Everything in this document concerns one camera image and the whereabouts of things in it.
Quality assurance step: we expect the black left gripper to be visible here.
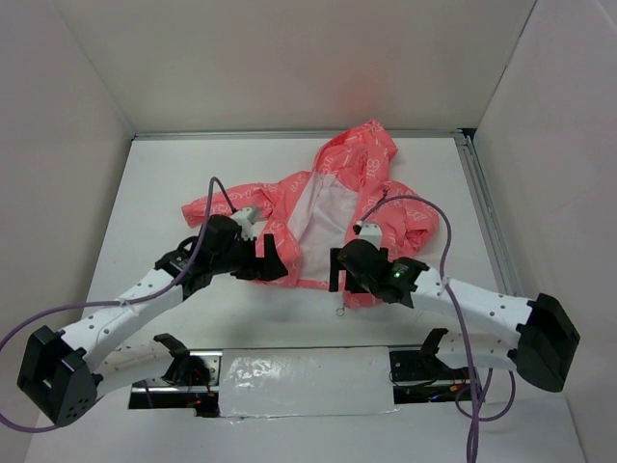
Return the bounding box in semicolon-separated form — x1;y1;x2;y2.
211;232;287;281

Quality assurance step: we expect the pink hooded jacket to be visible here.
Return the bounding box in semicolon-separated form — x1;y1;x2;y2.
181;120;440;290

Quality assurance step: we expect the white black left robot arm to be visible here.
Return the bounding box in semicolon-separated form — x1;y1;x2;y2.
17;207;288;427

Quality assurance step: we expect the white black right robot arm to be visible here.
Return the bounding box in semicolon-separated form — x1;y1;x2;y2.
329;239;580;393

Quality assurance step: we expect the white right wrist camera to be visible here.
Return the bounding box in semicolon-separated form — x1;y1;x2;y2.
353;221;383;249

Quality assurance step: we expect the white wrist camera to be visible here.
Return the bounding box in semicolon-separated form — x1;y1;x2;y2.
353;221;383;249
230;206;261;241

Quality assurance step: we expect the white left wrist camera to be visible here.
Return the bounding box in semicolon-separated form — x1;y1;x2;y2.
230;206;261;241

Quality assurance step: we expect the silver base rail with tape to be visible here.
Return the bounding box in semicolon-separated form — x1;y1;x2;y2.
128;345;469;419

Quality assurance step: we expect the aluminium frame rail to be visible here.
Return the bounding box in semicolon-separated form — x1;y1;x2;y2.
118;129;520;295

